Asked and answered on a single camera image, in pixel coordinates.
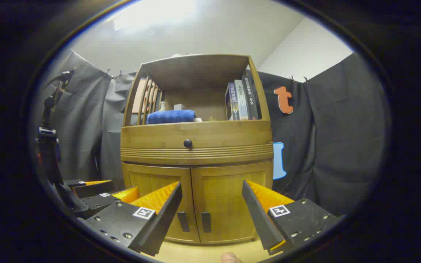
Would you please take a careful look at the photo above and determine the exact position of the blue book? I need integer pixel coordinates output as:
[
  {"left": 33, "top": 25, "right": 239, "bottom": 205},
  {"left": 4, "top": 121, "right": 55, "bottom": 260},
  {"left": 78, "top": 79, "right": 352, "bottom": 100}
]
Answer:
[{"left": 225, "top": 83, "right": 240, "bottom": 121}]

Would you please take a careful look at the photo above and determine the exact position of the light grey book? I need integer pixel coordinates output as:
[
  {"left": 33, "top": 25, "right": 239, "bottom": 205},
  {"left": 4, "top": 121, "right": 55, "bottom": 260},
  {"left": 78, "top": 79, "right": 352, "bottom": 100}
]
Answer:
[{"left": 234, "top": 80, "right": 249, "bottom": 120}]

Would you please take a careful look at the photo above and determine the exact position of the wooden double-door shoe cabinet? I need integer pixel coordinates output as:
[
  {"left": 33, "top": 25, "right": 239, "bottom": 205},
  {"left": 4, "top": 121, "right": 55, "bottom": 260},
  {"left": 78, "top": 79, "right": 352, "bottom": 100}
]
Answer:
[{"left": 120, "top": 54, "right": 274, "bottom": 244}]

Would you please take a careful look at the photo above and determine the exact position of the blue folded towel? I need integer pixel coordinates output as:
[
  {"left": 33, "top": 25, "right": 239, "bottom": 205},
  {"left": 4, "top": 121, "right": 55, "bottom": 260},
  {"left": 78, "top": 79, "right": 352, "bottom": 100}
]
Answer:
[{"left": 146, "top": 110, "right": 196, "bottom": 125}]

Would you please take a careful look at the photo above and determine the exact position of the black backdrop cloth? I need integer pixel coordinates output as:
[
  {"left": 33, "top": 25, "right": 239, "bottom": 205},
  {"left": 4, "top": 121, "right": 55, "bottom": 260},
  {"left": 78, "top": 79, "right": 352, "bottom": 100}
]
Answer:
[{"left": 41, "top": 49, "right": 392, "bottom": 216}]

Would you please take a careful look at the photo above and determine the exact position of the black book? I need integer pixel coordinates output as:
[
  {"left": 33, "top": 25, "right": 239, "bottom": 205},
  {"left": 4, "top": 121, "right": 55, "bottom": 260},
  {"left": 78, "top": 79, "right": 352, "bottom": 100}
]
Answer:
[{"left": 242, "top": 75, "right": 260, "bottom": 120}]

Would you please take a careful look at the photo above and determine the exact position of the wooden shoe cabinet door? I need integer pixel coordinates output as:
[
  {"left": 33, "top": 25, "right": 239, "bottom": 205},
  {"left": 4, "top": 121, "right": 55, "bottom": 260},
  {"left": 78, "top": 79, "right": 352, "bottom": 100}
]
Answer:
[
  {"left": 191, "top": 162, "right": 273, "bottom": 244},
  {"left": 122, "top": 163, "right": 201, "bottom": 244}
]

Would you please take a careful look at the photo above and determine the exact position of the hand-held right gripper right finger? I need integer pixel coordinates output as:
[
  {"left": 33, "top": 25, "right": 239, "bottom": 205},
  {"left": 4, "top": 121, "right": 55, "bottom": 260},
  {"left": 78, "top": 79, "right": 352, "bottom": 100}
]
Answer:
[{"left": 242, "top": 180, "right": 342, "bottom": 255}]

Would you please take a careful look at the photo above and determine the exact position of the wooden cabinet drawer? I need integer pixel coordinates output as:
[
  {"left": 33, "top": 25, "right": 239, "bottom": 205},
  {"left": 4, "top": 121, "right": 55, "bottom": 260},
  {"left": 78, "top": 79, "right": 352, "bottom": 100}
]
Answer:
[{"left": 120, "top": 121, "right": 274, "bottom": 165}]

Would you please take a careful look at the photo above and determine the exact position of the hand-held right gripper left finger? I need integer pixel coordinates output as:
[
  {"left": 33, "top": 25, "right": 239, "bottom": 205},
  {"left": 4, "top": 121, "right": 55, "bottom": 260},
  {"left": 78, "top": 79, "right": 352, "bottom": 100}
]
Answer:
[{"left": 86, "top": 182, "right": 183, "bottom": 256}]

